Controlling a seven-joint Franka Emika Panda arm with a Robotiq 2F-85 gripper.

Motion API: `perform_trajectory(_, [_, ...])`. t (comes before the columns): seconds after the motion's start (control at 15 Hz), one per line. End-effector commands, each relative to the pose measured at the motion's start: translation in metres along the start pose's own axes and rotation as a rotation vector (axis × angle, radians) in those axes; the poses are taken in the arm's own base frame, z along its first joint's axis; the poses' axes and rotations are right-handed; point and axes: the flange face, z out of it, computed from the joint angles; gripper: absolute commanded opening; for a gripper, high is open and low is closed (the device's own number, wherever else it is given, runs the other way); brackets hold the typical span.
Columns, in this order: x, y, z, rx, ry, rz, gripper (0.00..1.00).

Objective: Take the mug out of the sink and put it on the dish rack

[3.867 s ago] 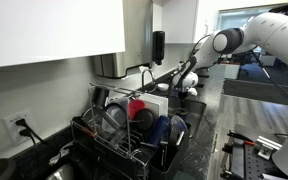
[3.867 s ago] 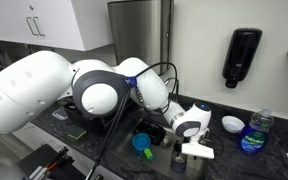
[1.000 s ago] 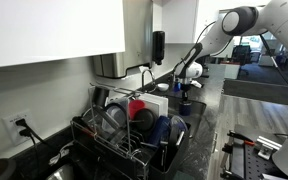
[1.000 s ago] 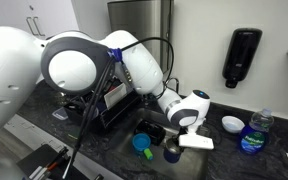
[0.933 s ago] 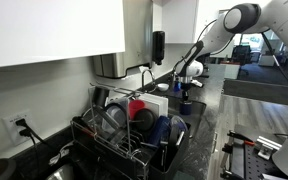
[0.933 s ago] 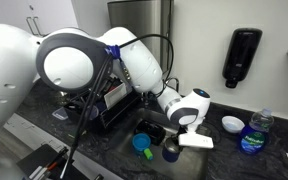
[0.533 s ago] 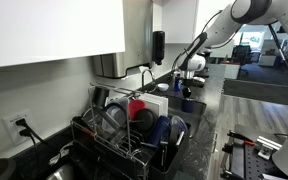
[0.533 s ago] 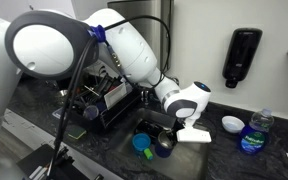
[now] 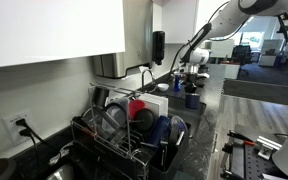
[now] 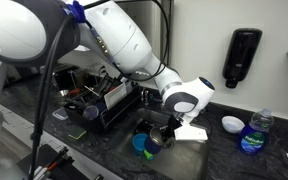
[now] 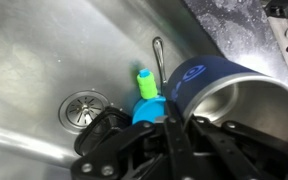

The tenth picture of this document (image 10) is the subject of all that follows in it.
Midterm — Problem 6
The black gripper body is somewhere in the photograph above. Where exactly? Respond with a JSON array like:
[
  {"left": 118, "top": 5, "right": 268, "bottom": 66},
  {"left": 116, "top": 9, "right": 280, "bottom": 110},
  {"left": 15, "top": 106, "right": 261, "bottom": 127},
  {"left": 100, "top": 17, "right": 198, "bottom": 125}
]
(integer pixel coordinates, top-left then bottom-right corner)
[{"left": 165, "top": 114, "right": 185, "bottom": 139}]

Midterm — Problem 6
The metal sink drain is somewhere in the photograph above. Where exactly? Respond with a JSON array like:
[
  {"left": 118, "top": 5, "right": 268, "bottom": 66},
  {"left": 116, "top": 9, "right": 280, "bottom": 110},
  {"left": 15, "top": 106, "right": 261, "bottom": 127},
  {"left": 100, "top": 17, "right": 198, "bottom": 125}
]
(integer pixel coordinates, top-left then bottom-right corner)
[{"left": 163, "top": 138, "right": 176, "bottom": 151}]

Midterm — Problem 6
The stainless steel sink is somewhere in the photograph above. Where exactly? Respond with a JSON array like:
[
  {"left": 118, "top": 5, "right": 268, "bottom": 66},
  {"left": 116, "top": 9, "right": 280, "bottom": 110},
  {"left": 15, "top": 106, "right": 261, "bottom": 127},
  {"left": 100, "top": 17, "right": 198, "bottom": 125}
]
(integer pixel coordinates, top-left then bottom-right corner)
[{"left": 108, "top": 107, "right": 212, "bottom": 180}]

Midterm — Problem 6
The blue dish soap bottle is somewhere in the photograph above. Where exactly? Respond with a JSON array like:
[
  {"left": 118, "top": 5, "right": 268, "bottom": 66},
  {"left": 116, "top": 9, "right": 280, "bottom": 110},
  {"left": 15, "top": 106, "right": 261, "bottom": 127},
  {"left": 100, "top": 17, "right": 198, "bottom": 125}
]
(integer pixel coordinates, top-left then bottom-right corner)
[{"left": 239, "top": 108, "right": 275, "bottom": 157}]

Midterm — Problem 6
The black plastic container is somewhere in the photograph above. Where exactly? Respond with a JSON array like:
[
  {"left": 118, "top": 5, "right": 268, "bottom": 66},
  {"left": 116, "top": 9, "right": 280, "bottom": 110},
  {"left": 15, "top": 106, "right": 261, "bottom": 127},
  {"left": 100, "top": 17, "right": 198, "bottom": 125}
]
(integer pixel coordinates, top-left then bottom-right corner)
[{"left": 133, "top": 119, "right": 159, "bottom": 138}]

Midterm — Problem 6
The small white bowl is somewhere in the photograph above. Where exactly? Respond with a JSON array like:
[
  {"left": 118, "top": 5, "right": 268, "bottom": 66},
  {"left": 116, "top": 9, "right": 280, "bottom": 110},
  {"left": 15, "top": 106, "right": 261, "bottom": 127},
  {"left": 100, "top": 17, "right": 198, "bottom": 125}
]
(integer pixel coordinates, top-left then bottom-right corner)
[{"left": 221, "top": 115, "right": 246, "bottom": 135}]

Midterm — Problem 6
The white rectangular board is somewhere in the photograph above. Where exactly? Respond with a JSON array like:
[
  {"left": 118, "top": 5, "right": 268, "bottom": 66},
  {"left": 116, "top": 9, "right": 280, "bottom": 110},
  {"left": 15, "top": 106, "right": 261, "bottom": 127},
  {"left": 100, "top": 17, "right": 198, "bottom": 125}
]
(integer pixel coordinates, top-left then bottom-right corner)
[{"left": 103, "top": 82, "right": 129, "bottom": 110}]

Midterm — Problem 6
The blue plastic cup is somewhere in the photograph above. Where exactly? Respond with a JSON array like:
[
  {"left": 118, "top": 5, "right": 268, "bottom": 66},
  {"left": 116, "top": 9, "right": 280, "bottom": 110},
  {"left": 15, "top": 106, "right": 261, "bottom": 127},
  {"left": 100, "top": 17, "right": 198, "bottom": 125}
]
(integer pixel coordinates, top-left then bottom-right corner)
[{"left": 95, "top": 100, "right": 108, "bottom": 114}]

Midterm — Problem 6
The clear plastic cup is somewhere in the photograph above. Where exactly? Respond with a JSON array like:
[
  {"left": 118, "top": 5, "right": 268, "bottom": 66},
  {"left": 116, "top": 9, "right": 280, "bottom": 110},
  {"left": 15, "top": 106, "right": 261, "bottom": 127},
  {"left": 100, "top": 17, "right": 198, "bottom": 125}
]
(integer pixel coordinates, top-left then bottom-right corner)
[{"left": 82, "top": 104, "right": 100, "bottom": 121}]

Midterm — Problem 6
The black utensil caddy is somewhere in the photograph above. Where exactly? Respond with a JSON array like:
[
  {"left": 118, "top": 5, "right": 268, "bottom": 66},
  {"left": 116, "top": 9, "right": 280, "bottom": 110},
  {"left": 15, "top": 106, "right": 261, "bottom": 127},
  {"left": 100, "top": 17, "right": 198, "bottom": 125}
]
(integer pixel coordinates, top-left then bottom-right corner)
[{"left": 63, "top": 101, "right": 107, "bottom": 133}]

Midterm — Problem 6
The green yellow sponge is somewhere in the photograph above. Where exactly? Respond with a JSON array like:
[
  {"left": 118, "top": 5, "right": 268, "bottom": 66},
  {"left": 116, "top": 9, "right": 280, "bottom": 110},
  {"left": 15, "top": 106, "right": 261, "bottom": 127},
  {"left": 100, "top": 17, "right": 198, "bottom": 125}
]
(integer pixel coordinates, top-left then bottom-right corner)
[{"left": 67, "top": 126, "right": 88, "bottom": 140}]

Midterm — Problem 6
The steel paper towel dispenser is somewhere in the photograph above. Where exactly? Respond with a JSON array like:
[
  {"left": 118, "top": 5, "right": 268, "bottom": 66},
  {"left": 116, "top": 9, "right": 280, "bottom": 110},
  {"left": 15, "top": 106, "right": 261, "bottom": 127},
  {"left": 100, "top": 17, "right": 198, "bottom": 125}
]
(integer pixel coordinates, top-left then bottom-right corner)
[{"left": 138, "top": 0, "right": 175, "bottom": 64}]

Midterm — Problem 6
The clear plastic container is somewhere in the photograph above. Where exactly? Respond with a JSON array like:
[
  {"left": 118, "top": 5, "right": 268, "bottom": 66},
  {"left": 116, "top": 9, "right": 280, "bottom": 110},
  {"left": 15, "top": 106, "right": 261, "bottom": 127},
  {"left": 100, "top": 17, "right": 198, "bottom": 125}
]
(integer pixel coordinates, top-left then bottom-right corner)
[{"left": 51, "top": 106, "right": 69, "bottom": 121}]

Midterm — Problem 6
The black red marker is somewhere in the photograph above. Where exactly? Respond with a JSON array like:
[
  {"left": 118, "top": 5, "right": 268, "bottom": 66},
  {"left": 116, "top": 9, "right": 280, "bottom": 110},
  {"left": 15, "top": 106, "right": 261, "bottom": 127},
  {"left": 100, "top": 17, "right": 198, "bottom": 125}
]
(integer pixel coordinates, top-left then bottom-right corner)
[{"left": 45, "top": 145, "right": 70, "bottom": 173}]

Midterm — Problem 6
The black countertop appliance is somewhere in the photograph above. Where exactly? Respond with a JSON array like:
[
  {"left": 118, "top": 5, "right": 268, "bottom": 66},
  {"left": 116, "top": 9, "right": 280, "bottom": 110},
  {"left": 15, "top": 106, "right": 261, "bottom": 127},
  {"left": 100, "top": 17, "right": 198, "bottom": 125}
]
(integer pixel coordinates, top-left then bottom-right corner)
[{"left": 52, "top": 64, "right": 81, "bottom": 90}]

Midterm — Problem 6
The blue cup green handle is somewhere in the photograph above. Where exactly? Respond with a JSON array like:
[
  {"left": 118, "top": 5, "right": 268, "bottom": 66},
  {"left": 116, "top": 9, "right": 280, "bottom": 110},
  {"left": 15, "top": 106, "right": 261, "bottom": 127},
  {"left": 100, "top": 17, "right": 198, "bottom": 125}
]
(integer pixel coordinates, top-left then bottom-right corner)
[{"left": 131, "top": 133, "right": 154, "bottom": 161}]

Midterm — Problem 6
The black wire dish rack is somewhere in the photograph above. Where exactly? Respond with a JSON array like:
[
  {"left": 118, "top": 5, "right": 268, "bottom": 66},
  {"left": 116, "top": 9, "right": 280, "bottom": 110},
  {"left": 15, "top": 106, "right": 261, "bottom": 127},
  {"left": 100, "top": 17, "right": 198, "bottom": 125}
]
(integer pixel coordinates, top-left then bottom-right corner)
[{"left": 63, "top": 64, "right": 142, "bottom": 133}]

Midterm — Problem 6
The black wall soap dispenser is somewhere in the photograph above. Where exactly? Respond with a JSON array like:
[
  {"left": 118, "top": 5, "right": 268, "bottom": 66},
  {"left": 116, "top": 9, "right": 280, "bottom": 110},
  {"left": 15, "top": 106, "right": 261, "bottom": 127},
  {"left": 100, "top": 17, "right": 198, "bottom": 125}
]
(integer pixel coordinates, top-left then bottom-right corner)
[{"left": 221, "top": 28, "right": 264, "bottom": 89}]

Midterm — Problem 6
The red handled utensil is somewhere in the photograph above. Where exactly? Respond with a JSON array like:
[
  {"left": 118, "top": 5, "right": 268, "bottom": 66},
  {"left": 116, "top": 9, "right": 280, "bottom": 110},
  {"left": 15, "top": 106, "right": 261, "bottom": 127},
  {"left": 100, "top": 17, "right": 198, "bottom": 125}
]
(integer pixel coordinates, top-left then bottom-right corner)
[{"left": 67, "top": 87, "right": 82, "bottom": 96}]

